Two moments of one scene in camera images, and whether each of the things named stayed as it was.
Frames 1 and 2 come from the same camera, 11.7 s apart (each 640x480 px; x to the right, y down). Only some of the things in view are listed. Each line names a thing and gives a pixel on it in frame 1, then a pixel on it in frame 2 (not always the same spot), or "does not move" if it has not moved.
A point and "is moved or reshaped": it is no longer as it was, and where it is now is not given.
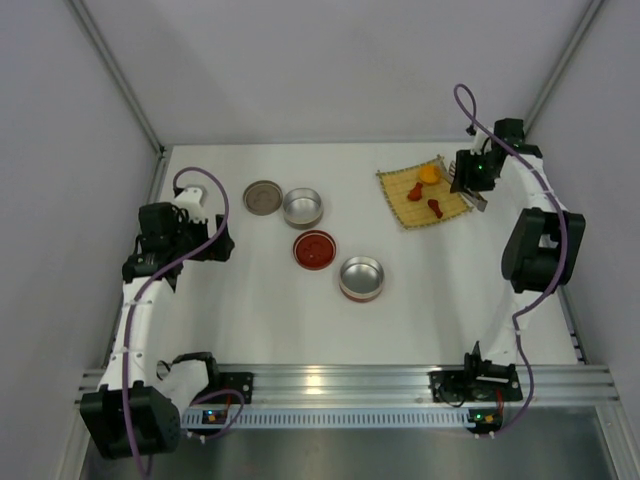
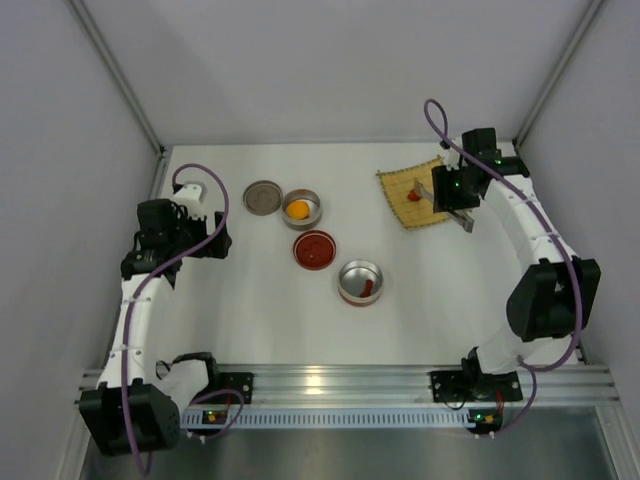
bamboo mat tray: [417, 203] does not move
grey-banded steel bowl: [303, 208] does not move
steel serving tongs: [474, 198] is moved or reshaped
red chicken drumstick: [434, 204] is moved or reshaped
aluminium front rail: [409, 386] does not move
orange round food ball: [429, 174] → [297, 209]
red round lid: [314, 250] does not move
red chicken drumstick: [415, 193] does not move
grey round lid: [262, 197] does not move
